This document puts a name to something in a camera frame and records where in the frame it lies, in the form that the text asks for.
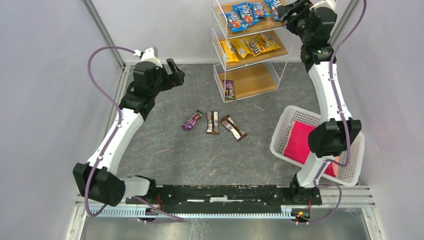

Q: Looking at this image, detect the blue candy bag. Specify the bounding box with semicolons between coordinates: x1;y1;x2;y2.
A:
264;0;283;21
224;11;248;33
248;2;270;19
232;2;260;27

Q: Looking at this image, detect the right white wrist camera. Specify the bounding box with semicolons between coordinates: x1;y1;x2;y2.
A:
310;0;337;11

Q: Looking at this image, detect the bottom wooden shelf board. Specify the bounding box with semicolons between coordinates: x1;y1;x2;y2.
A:
213;62;281;102

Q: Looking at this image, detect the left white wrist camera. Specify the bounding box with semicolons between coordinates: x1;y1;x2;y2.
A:
133;45;163;68

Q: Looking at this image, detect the purple candy bag on shelf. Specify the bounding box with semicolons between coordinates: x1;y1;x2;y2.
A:
224;80;236;100

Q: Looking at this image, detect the yellow candy bag top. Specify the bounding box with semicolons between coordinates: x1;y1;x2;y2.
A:
220;40;240;64

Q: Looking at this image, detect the pink cloth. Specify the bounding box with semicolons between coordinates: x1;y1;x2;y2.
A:
283;120;339;178

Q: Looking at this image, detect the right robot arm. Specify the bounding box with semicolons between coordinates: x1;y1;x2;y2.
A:
276;0;362;190

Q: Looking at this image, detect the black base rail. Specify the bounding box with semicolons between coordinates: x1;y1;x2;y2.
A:
125;184;323;214

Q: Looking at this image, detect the middle wooden shelf board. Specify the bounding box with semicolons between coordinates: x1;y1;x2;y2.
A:
213;30;289;71

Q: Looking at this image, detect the brown candy bar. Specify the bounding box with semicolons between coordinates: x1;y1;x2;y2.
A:
220;115;248;141
206;111;220;135

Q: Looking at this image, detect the purple candy bag on floor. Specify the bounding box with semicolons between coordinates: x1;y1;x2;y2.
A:
181;109;204;130

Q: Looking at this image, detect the white plastic basket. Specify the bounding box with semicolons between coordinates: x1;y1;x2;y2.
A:
270;105;365;187

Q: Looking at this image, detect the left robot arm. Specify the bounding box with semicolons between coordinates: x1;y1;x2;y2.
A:
72;58;185;207

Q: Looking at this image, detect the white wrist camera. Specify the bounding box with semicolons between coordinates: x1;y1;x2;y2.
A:
310;0;337;11
133;45;163;68

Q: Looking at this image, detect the yellow candy bag bottom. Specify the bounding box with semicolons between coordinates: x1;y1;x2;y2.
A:
242;36;266;58

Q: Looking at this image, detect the wooden shelf board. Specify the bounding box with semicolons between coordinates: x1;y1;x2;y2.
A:
210;0;287;39
213;30;289;71
213;62;281;102

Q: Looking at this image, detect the white wire shelf rack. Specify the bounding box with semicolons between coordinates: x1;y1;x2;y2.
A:
211;0;301;103

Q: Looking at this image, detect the top wooden shelf board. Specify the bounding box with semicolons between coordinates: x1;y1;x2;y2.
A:
210;0;287;39

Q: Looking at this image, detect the yellow candy bag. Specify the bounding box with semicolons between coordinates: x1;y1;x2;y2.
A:
256;32;281;52
242;36;266;58
220;40;240;64
230;38;253;59

